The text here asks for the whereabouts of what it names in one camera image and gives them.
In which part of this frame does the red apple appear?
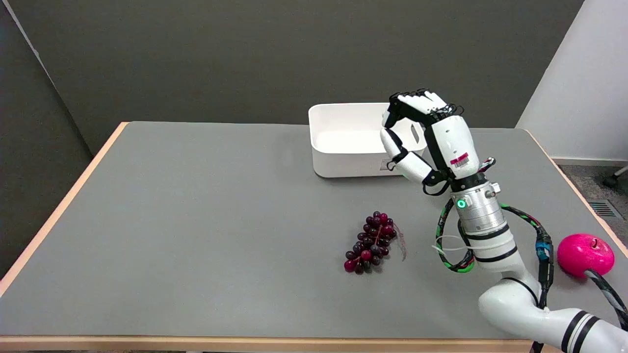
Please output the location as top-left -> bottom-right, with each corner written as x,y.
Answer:
556,233 -> 615,279

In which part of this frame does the thin white cable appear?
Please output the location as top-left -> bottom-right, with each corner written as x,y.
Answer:
432,235 -> 472,256

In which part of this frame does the black cable with blue tape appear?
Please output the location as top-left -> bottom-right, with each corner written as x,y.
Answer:
499,204 -> 555,353

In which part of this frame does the dark red grape bunch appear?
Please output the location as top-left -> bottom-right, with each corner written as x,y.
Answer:
343,211 -> 408,275

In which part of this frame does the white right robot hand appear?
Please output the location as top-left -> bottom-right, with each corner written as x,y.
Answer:
380,89 -> 496,196

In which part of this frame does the floor vent grille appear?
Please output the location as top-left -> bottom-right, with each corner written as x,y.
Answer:
588,200 -> 618,218

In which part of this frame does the black white braided cable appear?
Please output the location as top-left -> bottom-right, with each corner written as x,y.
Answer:
583,268 -> 628,330

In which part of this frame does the white plastic storage bin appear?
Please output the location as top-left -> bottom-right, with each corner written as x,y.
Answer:
308,102 -> 428,178

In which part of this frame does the green black braided cable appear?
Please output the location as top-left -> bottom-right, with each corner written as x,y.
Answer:
436,198 -> 476,273

